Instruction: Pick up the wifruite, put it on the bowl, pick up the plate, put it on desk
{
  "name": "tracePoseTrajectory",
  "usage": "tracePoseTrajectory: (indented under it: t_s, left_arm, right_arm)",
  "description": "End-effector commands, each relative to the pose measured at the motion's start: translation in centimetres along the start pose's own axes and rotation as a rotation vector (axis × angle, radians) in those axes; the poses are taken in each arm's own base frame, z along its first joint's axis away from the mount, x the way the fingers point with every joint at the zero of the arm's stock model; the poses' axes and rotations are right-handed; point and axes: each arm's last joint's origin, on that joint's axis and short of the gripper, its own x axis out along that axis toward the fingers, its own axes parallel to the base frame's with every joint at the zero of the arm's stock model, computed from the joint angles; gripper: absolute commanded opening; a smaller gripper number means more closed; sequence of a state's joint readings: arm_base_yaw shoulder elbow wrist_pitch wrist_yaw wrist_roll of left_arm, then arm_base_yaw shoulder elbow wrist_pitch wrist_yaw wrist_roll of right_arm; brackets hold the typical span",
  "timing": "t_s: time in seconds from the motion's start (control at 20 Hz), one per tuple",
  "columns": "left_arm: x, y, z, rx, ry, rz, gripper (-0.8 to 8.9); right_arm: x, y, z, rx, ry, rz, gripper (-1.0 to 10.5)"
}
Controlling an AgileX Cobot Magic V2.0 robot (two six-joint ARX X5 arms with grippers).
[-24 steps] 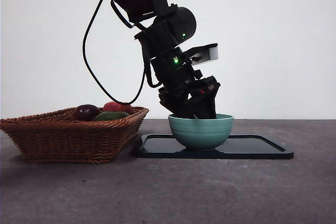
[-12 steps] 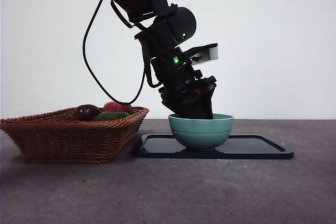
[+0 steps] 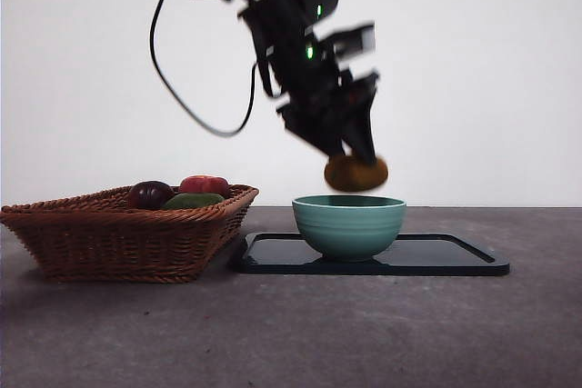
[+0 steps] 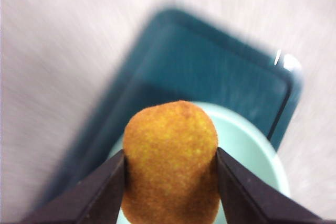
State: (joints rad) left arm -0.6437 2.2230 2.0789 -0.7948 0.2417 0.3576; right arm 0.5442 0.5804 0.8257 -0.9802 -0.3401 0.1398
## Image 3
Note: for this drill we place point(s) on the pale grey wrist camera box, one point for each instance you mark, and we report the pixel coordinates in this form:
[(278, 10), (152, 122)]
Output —
[(352, 40)]

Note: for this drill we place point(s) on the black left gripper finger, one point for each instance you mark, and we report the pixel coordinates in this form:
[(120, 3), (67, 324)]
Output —
[(323, 140), (364, 133)]

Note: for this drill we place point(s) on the red apple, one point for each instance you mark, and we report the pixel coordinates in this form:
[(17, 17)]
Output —
[(204, 186)]

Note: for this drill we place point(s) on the teal ribbed bowl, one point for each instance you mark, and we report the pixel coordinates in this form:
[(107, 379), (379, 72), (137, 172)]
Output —
[(350, 229)]

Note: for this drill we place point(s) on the green fruit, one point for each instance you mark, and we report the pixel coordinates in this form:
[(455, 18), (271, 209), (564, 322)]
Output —
[(193, 201)]

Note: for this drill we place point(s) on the dark purple fruit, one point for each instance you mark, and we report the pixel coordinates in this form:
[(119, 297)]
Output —
[(150, 195)]

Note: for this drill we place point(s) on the dark rectangular tray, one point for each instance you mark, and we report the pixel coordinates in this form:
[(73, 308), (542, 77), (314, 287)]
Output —
[(432, 254)]

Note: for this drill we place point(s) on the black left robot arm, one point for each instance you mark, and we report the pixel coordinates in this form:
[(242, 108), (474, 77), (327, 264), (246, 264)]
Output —
[(282, 20)]

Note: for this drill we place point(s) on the brown kiwifruit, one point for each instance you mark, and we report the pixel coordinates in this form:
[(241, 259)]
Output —
[(354, 176)]

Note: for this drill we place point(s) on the brown wicker basket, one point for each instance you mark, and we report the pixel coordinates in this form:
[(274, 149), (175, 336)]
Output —
[(113, 242)]

